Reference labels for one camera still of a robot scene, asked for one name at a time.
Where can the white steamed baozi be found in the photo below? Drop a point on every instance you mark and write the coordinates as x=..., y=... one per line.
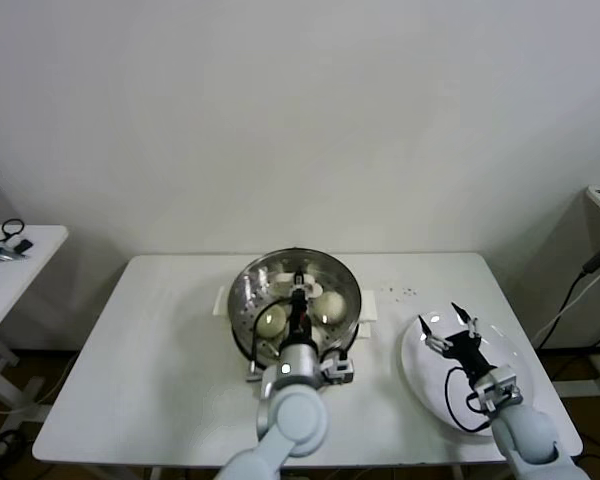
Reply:
x=328, y=306
x=271, y=322

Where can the perforated steel steamer basket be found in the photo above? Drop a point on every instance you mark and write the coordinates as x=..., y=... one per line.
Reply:
x=370, y=305

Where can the small dark crumbs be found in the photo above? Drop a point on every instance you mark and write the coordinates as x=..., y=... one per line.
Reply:
x=400, y=292

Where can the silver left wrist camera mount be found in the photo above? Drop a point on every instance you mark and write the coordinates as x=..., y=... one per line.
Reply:
x=339, y=369

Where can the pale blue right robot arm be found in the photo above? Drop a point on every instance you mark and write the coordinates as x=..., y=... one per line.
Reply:
x=527, y=435

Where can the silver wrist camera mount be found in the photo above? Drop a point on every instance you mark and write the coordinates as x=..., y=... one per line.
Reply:
x=339, y=369
x=500, y=390

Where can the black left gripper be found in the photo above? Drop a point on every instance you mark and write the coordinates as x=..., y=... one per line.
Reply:
x=300, y=330

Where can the white round plate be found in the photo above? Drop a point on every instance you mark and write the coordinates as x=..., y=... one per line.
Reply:
x=420, y=380

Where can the white electric cooker pot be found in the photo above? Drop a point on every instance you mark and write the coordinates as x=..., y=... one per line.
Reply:
x=365, y=330

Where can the white side table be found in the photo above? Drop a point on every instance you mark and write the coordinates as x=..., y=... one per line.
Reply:
x=35, y=260

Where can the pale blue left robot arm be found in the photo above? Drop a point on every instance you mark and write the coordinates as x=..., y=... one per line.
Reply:
x=295, y=425

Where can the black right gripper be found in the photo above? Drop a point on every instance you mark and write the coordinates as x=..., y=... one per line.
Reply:
x=472, y=357

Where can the small black box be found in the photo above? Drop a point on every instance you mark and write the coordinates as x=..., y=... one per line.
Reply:
x=25, y=245

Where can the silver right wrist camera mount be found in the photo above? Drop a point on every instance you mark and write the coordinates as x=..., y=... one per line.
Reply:
x=500, y=390

